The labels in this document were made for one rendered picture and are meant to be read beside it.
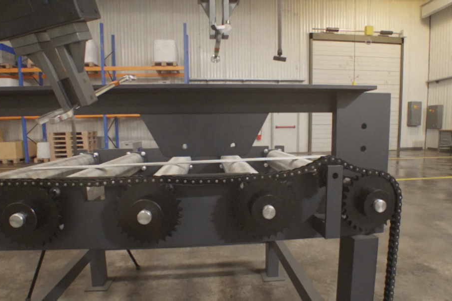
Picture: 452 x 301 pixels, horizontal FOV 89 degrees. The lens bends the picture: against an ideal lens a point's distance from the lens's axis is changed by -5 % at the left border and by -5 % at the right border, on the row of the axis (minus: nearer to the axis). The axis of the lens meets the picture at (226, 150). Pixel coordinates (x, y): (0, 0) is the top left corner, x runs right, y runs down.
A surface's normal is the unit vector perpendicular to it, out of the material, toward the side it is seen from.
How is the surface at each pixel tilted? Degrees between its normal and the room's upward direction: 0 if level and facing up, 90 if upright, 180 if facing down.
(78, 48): 113
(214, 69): 90
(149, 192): 90
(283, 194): 90
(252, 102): 90
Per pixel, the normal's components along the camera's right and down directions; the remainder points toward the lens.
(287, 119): 0.09, 0.10
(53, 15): -0.04, 0.48
